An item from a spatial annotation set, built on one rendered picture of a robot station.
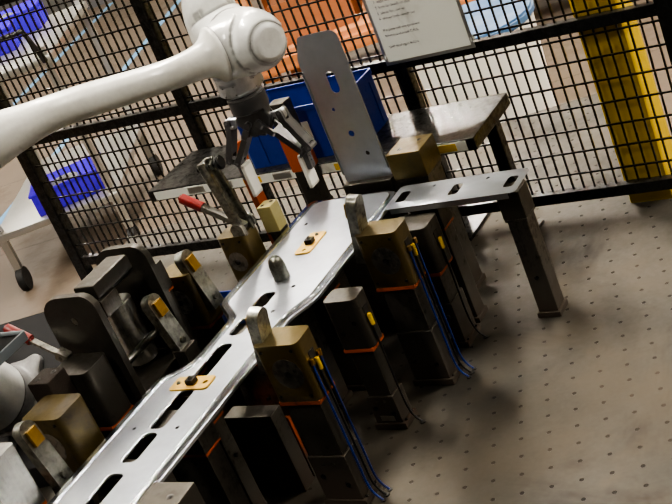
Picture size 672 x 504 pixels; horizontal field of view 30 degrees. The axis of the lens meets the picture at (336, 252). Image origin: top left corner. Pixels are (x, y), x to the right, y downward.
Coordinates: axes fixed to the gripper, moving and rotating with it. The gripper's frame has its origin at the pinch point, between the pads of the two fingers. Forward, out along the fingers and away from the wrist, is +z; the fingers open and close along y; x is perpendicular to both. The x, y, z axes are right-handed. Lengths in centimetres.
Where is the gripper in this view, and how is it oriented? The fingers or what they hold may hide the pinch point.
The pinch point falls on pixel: (284, 184)
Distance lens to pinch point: 245.5
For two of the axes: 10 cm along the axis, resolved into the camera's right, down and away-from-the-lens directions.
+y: 8.3, -1.0, -5.4
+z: 3.6, 8.5, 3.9
